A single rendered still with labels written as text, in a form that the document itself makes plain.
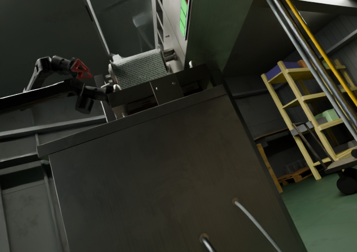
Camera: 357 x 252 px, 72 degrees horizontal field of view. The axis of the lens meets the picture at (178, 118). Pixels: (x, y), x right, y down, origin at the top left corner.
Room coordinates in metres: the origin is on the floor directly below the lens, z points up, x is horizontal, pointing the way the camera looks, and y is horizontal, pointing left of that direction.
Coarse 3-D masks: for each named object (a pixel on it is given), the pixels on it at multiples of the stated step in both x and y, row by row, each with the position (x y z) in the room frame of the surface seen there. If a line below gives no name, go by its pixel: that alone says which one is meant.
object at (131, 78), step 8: (160, 64) 1.06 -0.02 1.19; (128, 72) 1.04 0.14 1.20; (136, 72) 1.05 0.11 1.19; (144, 72) 1.05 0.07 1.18; (152, 72) 1.06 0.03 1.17; (160, 72) 1.06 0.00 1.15; (120, 80) 1.03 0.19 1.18; (128, 80) 1.04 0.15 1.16; (136, 80) 1.04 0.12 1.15; (144, 80) 1.05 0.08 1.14
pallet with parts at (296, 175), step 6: (294, 162) 6.04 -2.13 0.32; (300, 162) 6.14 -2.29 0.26; (306, 162) 5.96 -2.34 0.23; (288, 168) 5.94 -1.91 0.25; (294, 168) 6.03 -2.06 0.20; (300, 168) 6.13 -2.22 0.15; (306, 168) 5.60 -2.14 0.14; (318, 168) 6.03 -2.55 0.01; (288, 174) 5.87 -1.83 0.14; (294, 174) 5.34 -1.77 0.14; (300, 174) 5.72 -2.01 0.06; (306, 174) 5.81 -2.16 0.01; (312, 174) 5.41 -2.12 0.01; (282, 180) 5.52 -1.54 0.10; (288, 180) 5.52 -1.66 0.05; (294, 180) 5.26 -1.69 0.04; (300, 180) 5.21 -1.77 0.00
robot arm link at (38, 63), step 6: (42, 60) 1.04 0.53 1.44; (36, 66) 1.07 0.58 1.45; (42, 66) 1.04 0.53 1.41; (48, 66) 1.05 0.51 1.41; (36, 72) 1.08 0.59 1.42; (36, 78) 1.10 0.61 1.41; (42, 78) 1.12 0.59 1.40; (30, 84) 1.17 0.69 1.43; (36, 84) 1.16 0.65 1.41; (24, 90) 1.29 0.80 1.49; (30, 90) 1.20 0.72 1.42
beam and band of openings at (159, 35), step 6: (156, 0) 1.09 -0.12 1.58; (162, 0) 1.02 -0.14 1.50; (156, 6) 1.14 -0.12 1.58; (162, 6) 1.02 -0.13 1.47; (156, 12) 1.18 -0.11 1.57; (162, 12) 1.17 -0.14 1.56; (156, 18) 1.23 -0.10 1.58; (162, 18) 1.17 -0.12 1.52; (156, 24) 1.29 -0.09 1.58; (162, 24) 1.17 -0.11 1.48; (156, 30) 1.35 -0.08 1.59; (162, 30) 1.32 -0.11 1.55; (156, 36) 1.42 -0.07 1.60; (162, 36) 1.32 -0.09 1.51; (156, 42) 1.51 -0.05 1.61; (162, 42) 1.34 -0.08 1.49; (156, 48) 1.59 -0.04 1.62; (162, 48) 1.47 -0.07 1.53
